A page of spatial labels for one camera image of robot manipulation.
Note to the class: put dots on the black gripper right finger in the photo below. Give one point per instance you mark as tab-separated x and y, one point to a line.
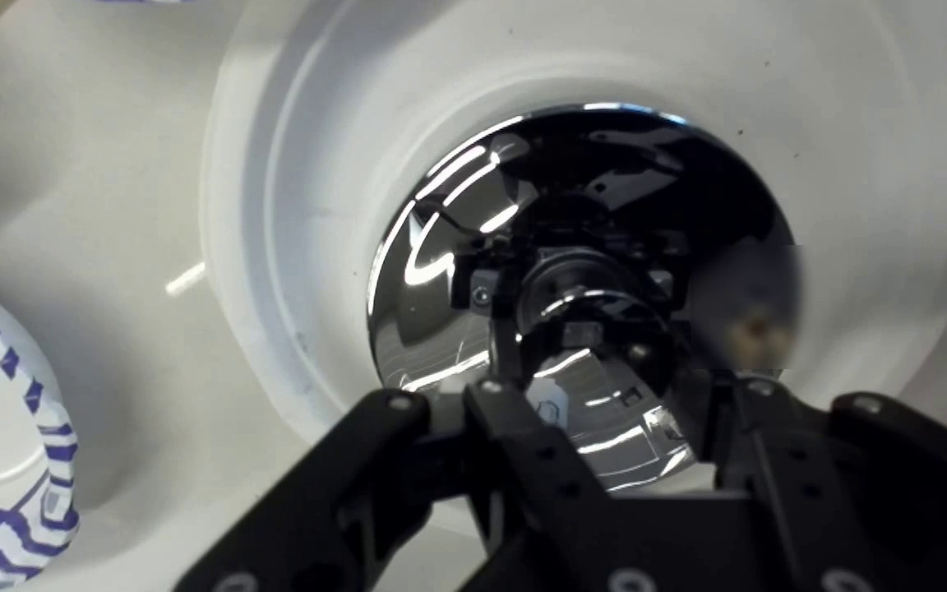
889	495

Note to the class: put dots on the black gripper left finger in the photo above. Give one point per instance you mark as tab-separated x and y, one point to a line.
311	506

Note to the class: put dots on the shiny metal bowl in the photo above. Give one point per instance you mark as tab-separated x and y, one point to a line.
441	275

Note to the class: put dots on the thin white stick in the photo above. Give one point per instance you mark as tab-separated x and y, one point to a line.
187	277

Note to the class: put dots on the empty blue patterned paper bowl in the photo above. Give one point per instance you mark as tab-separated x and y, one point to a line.
0	461

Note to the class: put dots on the white bowl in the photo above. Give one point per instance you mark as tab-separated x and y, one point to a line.
322	167

